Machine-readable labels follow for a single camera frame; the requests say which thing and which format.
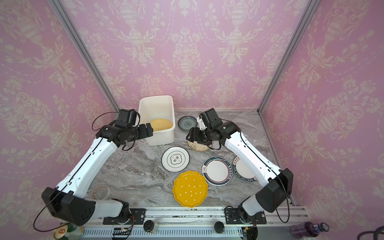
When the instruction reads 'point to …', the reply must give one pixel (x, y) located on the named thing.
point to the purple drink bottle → (308, 229)
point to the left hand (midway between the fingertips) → (147, 132)
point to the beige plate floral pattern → (197, 147)
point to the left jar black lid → (148, 225)
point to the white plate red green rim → (217, 171)
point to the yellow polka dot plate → (190, 189)
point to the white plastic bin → (158, 111)
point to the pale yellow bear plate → (160, 124)
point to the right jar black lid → (219, 227)
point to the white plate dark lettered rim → (242, 171)
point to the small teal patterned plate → (186, 122)
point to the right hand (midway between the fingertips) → (191, 138)
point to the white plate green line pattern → (175, 159)
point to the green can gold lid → (68, 231)
